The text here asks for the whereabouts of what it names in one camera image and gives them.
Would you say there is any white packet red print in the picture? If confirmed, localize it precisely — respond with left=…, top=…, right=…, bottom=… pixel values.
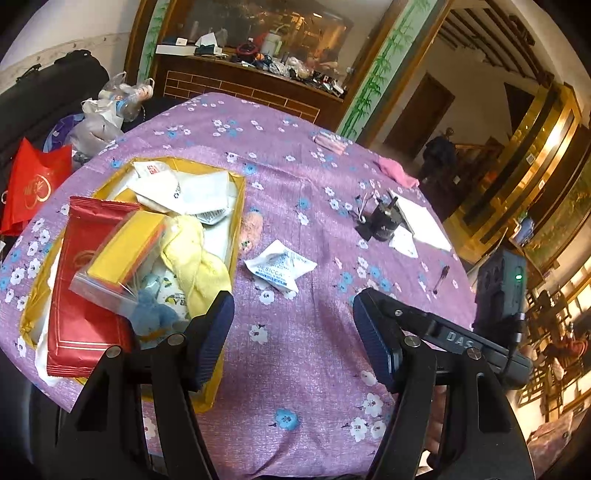
left=133, top=160, right=176, bottom=181

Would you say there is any person hand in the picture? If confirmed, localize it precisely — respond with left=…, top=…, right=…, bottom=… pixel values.
left=425, top=386, right=447, bottom=455

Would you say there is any purple floral tablecloth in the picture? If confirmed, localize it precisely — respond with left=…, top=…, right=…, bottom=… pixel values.
left=1, top=93, right=475, bottom=479

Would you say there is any yellow packet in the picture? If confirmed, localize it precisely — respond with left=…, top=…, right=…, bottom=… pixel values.
left=70, top=210, right=168, bottom=319

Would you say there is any white desiccant packet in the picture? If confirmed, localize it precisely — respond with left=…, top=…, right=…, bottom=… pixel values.
left=245, top=240, right=317, bottom=293

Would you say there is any black motor part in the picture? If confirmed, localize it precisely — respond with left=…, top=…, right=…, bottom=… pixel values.
left=355, top=197, right=407, bottom=243

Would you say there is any pink cloth at table edge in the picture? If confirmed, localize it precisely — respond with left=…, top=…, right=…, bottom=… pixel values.
left=378, top=156, right=420, bottom=189

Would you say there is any white paper sheet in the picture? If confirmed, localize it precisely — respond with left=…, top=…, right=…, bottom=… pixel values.
left=389, top=189, right=452, bottom=252

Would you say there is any small dark screwdriver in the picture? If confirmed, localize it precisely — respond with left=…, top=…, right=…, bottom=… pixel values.
left=432, top=265, right=450, bottom=295

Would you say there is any small pink packet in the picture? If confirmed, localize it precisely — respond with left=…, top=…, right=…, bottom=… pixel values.
left=312, top=131, right=348, bottom=155

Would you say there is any black camera box green light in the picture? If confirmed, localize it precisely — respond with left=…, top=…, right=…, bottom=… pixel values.
left=473, top=248, right=527, bottom=346

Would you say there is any red shopping bag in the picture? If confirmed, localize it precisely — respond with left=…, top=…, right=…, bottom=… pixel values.
left=1, top=138, right=72, bottom=236

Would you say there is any wooden sideboard cabinet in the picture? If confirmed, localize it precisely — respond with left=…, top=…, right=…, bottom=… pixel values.
left=152, top=54, right=342, bottom=131

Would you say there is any white cloth towel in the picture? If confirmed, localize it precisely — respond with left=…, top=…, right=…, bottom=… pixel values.
left=128, top=170, right=230, bottom=215

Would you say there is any blue soft cloth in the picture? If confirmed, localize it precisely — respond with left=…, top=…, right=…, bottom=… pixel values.
left=129, top=289, right=178, bottom=342

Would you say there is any pink knitted soft item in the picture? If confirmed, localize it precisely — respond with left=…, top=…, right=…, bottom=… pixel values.
left=238, top=211, right=263, bottom=255

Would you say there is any white foam box yellow tape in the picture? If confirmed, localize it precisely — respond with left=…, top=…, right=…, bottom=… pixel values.
left=19, top=157, right=245, bottom=414

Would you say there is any yellow towel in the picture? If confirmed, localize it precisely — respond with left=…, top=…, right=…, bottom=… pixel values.
left=159, top=215, right=232, bottom=318

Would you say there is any clear plastic bag bundle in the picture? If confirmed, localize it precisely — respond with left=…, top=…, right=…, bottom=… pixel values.
left=65, top=71, right=155, bottom=158

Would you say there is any black suitcase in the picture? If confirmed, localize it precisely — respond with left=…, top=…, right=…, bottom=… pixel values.
left=0, top=50, right=108, bottom=164

